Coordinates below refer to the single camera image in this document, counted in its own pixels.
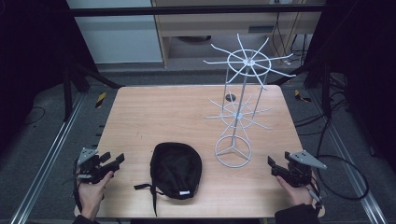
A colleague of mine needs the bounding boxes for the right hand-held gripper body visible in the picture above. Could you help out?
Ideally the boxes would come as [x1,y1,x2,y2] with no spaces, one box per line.
[279,149,328,189]

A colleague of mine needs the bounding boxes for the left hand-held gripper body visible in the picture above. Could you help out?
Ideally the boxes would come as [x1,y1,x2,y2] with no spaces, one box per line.
[76,147,121,185]

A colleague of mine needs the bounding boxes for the black cap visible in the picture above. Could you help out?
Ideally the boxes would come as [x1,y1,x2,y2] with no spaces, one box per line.
[133,141,204,217]

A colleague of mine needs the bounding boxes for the white wire display rack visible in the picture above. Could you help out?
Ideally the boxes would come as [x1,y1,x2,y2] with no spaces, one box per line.
[203,33,297,169]

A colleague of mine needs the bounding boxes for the person's right hand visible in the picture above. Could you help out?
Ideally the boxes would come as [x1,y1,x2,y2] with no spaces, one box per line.
[276,171,319,207]

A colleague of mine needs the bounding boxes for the person's left hand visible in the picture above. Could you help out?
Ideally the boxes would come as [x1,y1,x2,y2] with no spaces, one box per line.
[76,170,115,220]

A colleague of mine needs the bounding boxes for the black yellow striped tape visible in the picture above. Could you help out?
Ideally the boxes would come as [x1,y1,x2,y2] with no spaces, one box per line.
[94,91,107,109]
[293,89,312,104]

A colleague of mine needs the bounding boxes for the black stand leg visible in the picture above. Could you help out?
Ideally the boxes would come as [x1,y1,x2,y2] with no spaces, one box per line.
[61,60,126,123]
[273,60,333,119]

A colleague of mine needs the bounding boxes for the dark curtain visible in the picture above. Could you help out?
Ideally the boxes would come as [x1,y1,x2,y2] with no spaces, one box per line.
[0,0,98,157]
[306,0,396,175]

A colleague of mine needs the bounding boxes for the white cabinet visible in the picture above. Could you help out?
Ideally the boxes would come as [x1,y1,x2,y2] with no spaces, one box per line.
[65,0,164,65]

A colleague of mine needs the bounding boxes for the wooden shelf unit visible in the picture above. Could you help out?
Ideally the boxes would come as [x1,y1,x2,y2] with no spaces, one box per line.
[150,0,327,69]

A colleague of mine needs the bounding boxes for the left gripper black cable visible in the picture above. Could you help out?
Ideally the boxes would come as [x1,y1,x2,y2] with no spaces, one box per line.
[72,160,84,215]

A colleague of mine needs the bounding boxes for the right gripper cable plug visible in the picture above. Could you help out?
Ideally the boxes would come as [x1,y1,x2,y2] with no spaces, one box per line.
[305,185,325,214]

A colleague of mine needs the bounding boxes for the metal floor rail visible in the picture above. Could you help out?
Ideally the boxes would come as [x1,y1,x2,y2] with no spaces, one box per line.
[9,92,86,224]
[307,89,389,224]

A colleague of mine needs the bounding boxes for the black looped floor cable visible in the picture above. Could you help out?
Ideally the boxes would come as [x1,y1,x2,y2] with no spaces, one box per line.
[315,154,371,202]

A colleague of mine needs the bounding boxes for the thin black floor cable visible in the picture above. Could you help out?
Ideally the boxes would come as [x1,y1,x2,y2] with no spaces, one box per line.
[22,105,47,127]

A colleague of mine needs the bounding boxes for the hanging black cables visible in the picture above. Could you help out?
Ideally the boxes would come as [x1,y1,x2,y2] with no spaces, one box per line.
[271,12,310,65]

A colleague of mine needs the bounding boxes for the black horizontal frame bar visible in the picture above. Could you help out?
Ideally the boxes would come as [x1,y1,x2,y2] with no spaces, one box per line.
[65,5,327,17]

